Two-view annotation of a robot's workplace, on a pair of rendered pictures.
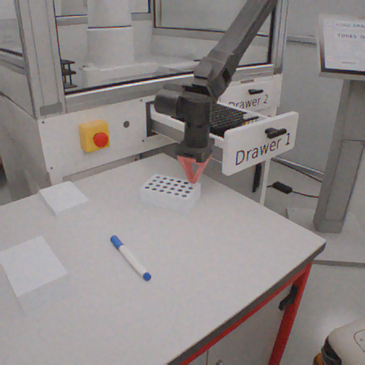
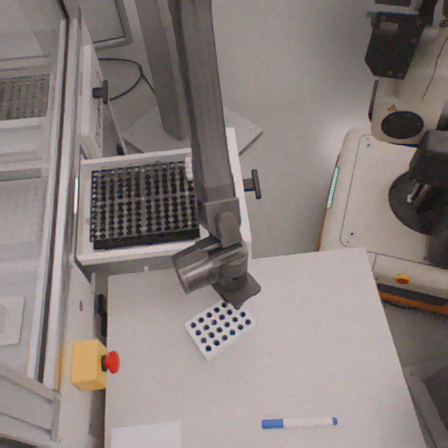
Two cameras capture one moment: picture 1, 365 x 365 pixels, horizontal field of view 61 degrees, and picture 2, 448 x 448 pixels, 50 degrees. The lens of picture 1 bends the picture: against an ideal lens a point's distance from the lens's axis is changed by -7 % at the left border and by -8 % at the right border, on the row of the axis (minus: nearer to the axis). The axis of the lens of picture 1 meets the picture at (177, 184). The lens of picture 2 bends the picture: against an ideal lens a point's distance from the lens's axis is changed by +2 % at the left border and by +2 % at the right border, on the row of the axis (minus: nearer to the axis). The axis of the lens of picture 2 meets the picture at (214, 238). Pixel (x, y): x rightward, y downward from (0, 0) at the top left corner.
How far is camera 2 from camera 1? 0.76 m
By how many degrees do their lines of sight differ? 46
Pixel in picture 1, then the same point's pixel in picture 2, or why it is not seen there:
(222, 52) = (224, 185)
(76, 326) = not seen: outside the picture
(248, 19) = (214, 115)
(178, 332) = (405, 431)
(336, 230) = not seen: hidden behind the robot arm
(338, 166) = (172, 62)
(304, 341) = not seen: hidden behind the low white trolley
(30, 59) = (15, 431)
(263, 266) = (366, 319)
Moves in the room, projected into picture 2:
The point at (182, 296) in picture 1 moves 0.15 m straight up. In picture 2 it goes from (367, 404) to (388, 387)
